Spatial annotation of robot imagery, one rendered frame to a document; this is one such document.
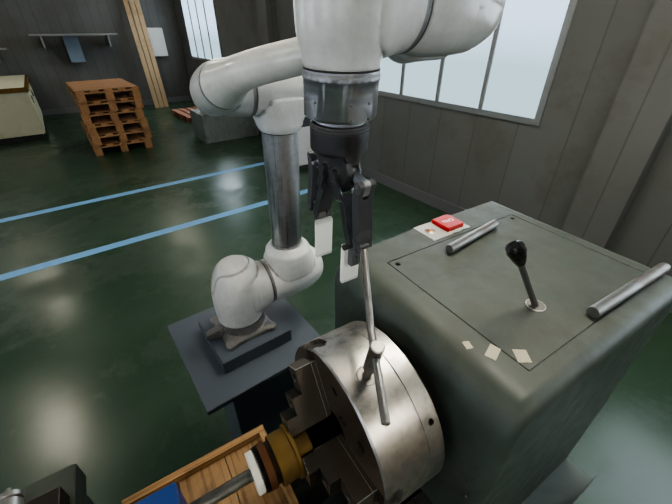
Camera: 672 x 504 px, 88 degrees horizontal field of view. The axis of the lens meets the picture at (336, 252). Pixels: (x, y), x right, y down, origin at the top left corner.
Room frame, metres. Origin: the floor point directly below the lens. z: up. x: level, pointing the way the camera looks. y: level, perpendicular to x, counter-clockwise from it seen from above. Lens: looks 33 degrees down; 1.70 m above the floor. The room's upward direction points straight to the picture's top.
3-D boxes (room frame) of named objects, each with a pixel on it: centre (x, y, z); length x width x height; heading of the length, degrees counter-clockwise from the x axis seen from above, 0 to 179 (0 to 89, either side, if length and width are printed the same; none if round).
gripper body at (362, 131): (0.45, 0.00, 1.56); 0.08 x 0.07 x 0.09; 32
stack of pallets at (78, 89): (6.08, 3.74, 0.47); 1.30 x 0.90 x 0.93; 37
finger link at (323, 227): (0.49, 0.02, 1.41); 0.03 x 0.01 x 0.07; 122
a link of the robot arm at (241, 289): (0.91, 0.33, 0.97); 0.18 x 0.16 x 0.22; 124
